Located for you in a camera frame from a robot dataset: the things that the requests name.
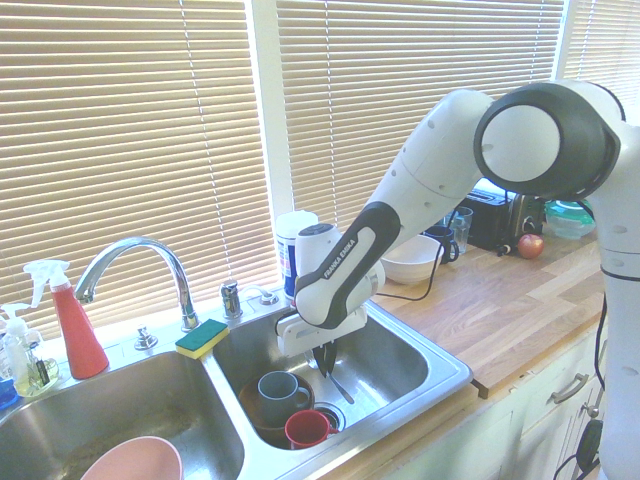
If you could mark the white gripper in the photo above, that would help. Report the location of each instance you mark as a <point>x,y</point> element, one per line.
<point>310,337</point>

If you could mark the silver metal fork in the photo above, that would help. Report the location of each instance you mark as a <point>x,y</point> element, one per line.
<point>344,391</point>

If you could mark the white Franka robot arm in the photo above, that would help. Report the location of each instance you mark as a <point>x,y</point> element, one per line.
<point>500,150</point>

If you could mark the stainless steel double sink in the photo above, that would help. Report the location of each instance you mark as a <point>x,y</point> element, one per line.
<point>390,360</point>

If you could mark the metal drain strainer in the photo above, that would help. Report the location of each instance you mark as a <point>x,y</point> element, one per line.
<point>334,414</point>

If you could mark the grey ceramic mug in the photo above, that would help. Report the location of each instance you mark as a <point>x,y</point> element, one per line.
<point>280,400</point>

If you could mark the red plastic mug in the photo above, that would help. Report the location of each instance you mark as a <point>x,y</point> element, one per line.
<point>305,431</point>

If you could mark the chrome air gap cap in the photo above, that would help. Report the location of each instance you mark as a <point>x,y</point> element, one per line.
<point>268,299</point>

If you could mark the brown wooden bowl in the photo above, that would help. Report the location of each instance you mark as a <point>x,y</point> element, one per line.
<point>250,400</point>

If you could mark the chrome soap dispenser knob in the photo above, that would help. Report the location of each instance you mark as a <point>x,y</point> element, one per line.
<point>232,300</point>

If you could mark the white wipes canister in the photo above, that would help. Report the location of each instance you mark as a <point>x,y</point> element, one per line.
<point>286,250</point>

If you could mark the white ceramic bowl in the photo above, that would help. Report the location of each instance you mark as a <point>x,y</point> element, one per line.
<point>410,265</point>

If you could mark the yellow green sponge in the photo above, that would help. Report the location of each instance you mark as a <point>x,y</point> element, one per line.
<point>202,339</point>

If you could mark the dark blue mug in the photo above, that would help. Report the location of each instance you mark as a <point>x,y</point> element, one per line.
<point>442,240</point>

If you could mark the chrome sprayer knob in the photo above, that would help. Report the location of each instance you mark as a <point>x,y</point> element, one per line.
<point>145,340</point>

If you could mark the chrome gooseneck faucet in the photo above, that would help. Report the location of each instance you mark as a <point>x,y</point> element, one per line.
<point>170,260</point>

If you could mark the clear drinking glass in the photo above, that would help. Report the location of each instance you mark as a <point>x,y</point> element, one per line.
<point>462,232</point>

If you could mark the pink plastic bowl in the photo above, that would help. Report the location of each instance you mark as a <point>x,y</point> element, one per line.
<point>140,460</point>

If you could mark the black silver toaster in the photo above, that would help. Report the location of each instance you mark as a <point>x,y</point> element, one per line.
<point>492,220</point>

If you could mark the white kitchen cabinet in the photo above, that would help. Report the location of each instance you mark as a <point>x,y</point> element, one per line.
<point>540,435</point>

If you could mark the red apple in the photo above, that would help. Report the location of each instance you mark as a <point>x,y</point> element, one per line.
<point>531,246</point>

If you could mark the red spray bottle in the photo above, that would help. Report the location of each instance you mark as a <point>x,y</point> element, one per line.
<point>80,340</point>

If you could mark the medium beige window blind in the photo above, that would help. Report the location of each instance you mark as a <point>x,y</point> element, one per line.
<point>375,100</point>

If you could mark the clear container green lid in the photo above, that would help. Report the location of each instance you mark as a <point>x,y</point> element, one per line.
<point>567,220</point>

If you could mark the round yellow liquid bottle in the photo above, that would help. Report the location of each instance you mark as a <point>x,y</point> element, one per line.
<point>37,377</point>

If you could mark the wide beige window blind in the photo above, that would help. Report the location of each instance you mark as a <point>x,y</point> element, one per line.
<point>125,150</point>

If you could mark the clear pump soap bottle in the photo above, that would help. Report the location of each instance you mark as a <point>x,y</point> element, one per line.
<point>14,350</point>

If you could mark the blue plastic item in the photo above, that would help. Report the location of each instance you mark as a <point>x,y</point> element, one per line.
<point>7,392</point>

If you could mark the narrow beige window blind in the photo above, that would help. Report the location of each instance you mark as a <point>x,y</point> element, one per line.
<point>600,40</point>

